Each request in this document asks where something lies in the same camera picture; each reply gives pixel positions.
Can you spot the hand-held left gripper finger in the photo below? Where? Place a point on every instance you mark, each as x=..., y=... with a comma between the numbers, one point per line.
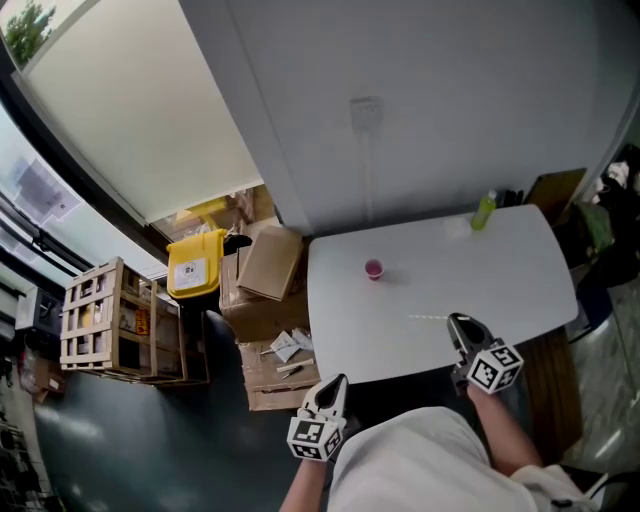
x=341, y=400
x=311, y=400

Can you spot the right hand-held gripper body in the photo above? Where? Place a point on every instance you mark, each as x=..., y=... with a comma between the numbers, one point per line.
x=495, y=370

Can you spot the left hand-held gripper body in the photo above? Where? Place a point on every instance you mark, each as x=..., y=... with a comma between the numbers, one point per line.
x=312, y=437

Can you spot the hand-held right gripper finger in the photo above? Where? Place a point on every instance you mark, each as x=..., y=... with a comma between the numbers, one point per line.
x=482, y=332
x=452, y=332

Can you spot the clear straw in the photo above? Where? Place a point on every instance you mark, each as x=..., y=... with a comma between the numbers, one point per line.
x=427, y=317

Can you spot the red cup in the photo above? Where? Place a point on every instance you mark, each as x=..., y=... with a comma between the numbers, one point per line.
x=374, y=271

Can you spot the person's left forearm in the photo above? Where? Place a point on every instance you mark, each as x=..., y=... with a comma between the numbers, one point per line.
x=302, y=487

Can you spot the person's right forearm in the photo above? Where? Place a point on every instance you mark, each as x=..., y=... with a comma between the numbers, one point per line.
x=505, y=435

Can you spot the pile of white packets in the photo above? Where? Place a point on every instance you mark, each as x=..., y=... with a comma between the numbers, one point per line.
x=287, y=345

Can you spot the brown wooden bench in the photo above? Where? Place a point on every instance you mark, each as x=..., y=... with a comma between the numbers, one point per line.
x=555, y=395

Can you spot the large brown cardboard box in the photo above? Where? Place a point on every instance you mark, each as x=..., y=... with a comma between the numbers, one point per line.
x=265, y=320

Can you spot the person's white shirt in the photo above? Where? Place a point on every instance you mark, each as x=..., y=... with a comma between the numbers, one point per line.
x=410, y=465

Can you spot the blue chair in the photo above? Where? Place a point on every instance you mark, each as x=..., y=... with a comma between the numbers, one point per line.
x=592, y=310

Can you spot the green drink bottle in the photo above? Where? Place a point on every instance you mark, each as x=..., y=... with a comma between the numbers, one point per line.
x=482, y=215

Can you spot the folded flat cardboard box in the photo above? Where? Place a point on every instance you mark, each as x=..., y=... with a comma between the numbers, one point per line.
x=270, y=262

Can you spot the green cloth bag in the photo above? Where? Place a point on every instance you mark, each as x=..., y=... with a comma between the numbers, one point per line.
x=592, y=227

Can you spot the brown wooden board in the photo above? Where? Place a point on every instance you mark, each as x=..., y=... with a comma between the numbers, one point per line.
x=555, y=192

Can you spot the yellow bin with label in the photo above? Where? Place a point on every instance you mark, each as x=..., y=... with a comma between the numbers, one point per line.
x=192, y=270

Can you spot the wooden slat crate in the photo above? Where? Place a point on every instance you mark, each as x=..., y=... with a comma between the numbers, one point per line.
x=125, y=325

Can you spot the plain yellow bin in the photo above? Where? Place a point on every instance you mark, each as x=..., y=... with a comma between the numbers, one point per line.
x=207, y=206

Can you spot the small open cardboard box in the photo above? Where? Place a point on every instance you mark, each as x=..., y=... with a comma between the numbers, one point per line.
x=47, y=380

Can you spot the grey machine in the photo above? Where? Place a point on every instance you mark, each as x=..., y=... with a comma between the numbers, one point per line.
x=37, y=310

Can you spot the white roller blind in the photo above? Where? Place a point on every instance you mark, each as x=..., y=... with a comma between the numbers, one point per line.
x=140, y=110

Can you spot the black item by wall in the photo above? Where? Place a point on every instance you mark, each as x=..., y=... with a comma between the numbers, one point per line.
x=510, y=197

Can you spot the white wall socket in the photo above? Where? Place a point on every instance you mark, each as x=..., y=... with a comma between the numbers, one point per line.
x=366, y=112

